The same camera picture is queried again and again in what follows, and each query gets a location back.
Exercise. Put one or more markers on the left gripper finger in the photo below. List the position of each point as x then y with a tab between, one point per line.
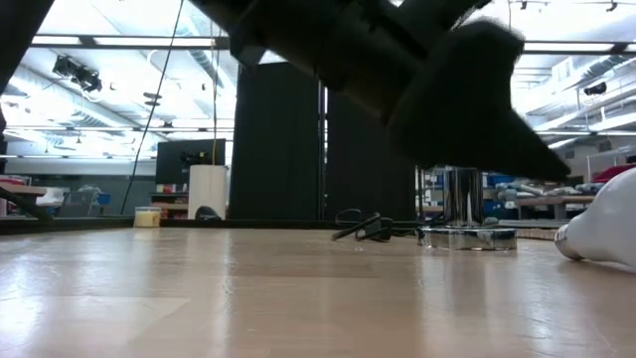
462	109

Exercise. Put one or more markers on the chrome lamp base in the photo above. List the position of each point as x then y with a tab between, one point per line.
463	199

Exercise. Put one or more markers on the white lightbulb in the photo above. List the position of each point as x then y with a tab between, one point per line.
606	224

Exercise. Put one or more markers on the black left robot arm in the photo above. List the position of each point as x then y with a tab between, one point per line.
223	12

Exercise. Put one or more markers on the black curtain panel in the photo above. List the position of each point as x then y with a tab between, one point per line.
363	174
273	149

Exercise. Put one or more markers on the wooden workbench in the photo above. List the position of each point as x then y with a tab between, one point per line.
20	190
546	200

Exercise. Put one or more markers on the red storage bin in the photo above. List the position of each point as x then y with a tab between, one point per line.
608	174

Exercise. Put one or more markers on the white cylinder cup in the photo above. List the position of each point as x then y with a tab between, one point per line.
207	191

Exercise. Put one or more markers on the black monitor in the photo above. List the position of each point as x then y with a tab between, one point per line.
174	159

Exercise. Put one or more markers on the wooden shelf unit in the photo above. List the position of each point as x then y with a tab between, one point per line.
169	204

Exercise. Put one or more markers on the yellow candle jar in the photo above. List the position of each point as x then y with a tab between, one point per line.
147	217

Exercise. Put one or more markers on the black ceiling-mounted device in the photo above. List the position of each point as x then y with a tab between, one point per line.
77	73

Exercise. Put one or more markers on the black ceiling camera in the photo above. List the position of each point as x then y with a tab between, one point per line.
595	88

